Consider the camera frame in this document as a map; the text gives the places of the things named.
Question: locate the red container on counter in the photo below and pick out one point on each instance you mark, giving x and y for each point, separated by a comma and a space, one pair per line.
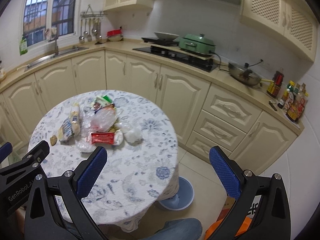
114, 32

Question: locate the bread bag wrapper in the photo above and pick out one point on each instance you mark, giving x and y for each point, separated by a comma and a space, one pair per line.
71, 126

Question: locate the orange plastic bag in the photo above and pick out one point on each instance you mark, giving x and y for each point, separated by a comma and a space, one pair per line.
243, 228

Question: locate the white plate on stove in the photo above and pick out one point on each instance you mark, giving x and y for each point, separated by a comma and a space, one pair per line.
166, 36

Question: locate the kitchen sink faucet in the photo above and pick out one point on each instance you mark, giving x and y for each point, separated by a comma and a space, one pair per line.
53, 37

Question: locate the green dish soap bottle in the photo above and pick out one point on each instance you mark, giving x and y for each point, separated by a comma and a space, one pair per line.
23, 45

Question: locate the red snack wrapper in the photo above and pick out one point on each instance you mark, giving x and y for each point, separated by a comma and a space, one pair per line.
105, 138

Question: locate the white tissue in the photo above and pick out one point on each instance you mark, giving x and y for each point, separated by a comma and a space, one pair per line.
133, 135

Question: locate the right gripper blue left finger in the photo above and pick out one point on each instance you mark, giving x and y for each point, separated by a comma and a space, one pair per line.
83, 178

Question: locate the sauce bottles group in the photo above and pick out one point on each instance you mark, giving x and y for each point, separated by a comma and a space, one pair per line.
294, 97

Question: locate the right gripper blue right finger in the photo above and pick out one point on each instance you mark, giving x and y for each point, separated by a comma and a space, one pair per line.
236, 185

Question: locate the round table floral tablecloth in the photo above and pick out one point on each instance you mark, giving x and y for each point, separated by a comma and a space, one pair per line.
135, 175

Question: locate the white rice sack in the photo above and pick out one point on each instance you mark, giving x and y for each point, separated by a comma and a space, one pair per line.
254, 206

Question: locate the cream upper wall cabinets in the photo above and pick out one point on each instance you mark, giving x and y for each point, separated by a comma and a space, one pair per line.
244, 28

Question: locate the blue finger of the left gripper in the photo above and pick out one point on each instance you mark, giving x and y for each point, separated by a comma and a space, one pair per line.
5, 151

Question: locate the person leg blue jeans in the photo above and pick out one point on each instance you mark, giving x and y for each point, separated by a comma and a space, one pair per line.
188, 228

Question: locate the black gas stove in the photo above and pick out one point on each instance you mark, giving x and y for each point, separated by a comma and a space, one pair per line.
204, 63

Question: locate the cream lower kitchen cabinets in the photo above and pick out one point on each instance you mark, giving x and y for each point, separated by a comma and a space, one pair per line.
204, 108

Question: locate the hanging utensil rack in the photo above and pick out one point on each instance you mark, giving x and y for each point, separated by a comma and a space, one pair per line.
90, 25

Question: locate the kitchen window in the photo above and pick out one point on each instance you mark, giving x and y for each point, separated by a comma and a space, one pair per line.
40, 15

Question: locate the green electric cooking pot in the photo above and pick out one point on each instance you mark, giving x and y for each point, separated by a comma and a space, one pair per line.
198, 44

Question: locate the brown cardboard box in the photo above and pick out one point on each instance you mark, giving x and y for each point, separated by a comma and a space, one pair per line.
226, 207

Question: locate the glutinous rice package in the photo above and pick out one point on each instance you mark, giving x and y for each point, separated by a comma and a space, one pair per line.
101, 102

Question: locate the blue plastic trash bin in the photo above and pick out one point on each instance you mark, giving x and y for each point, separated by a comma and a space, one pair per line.
182, 199

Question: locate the clear plastic bag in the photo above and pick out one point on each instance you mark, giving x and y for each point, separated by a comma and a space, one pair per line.
99, 121

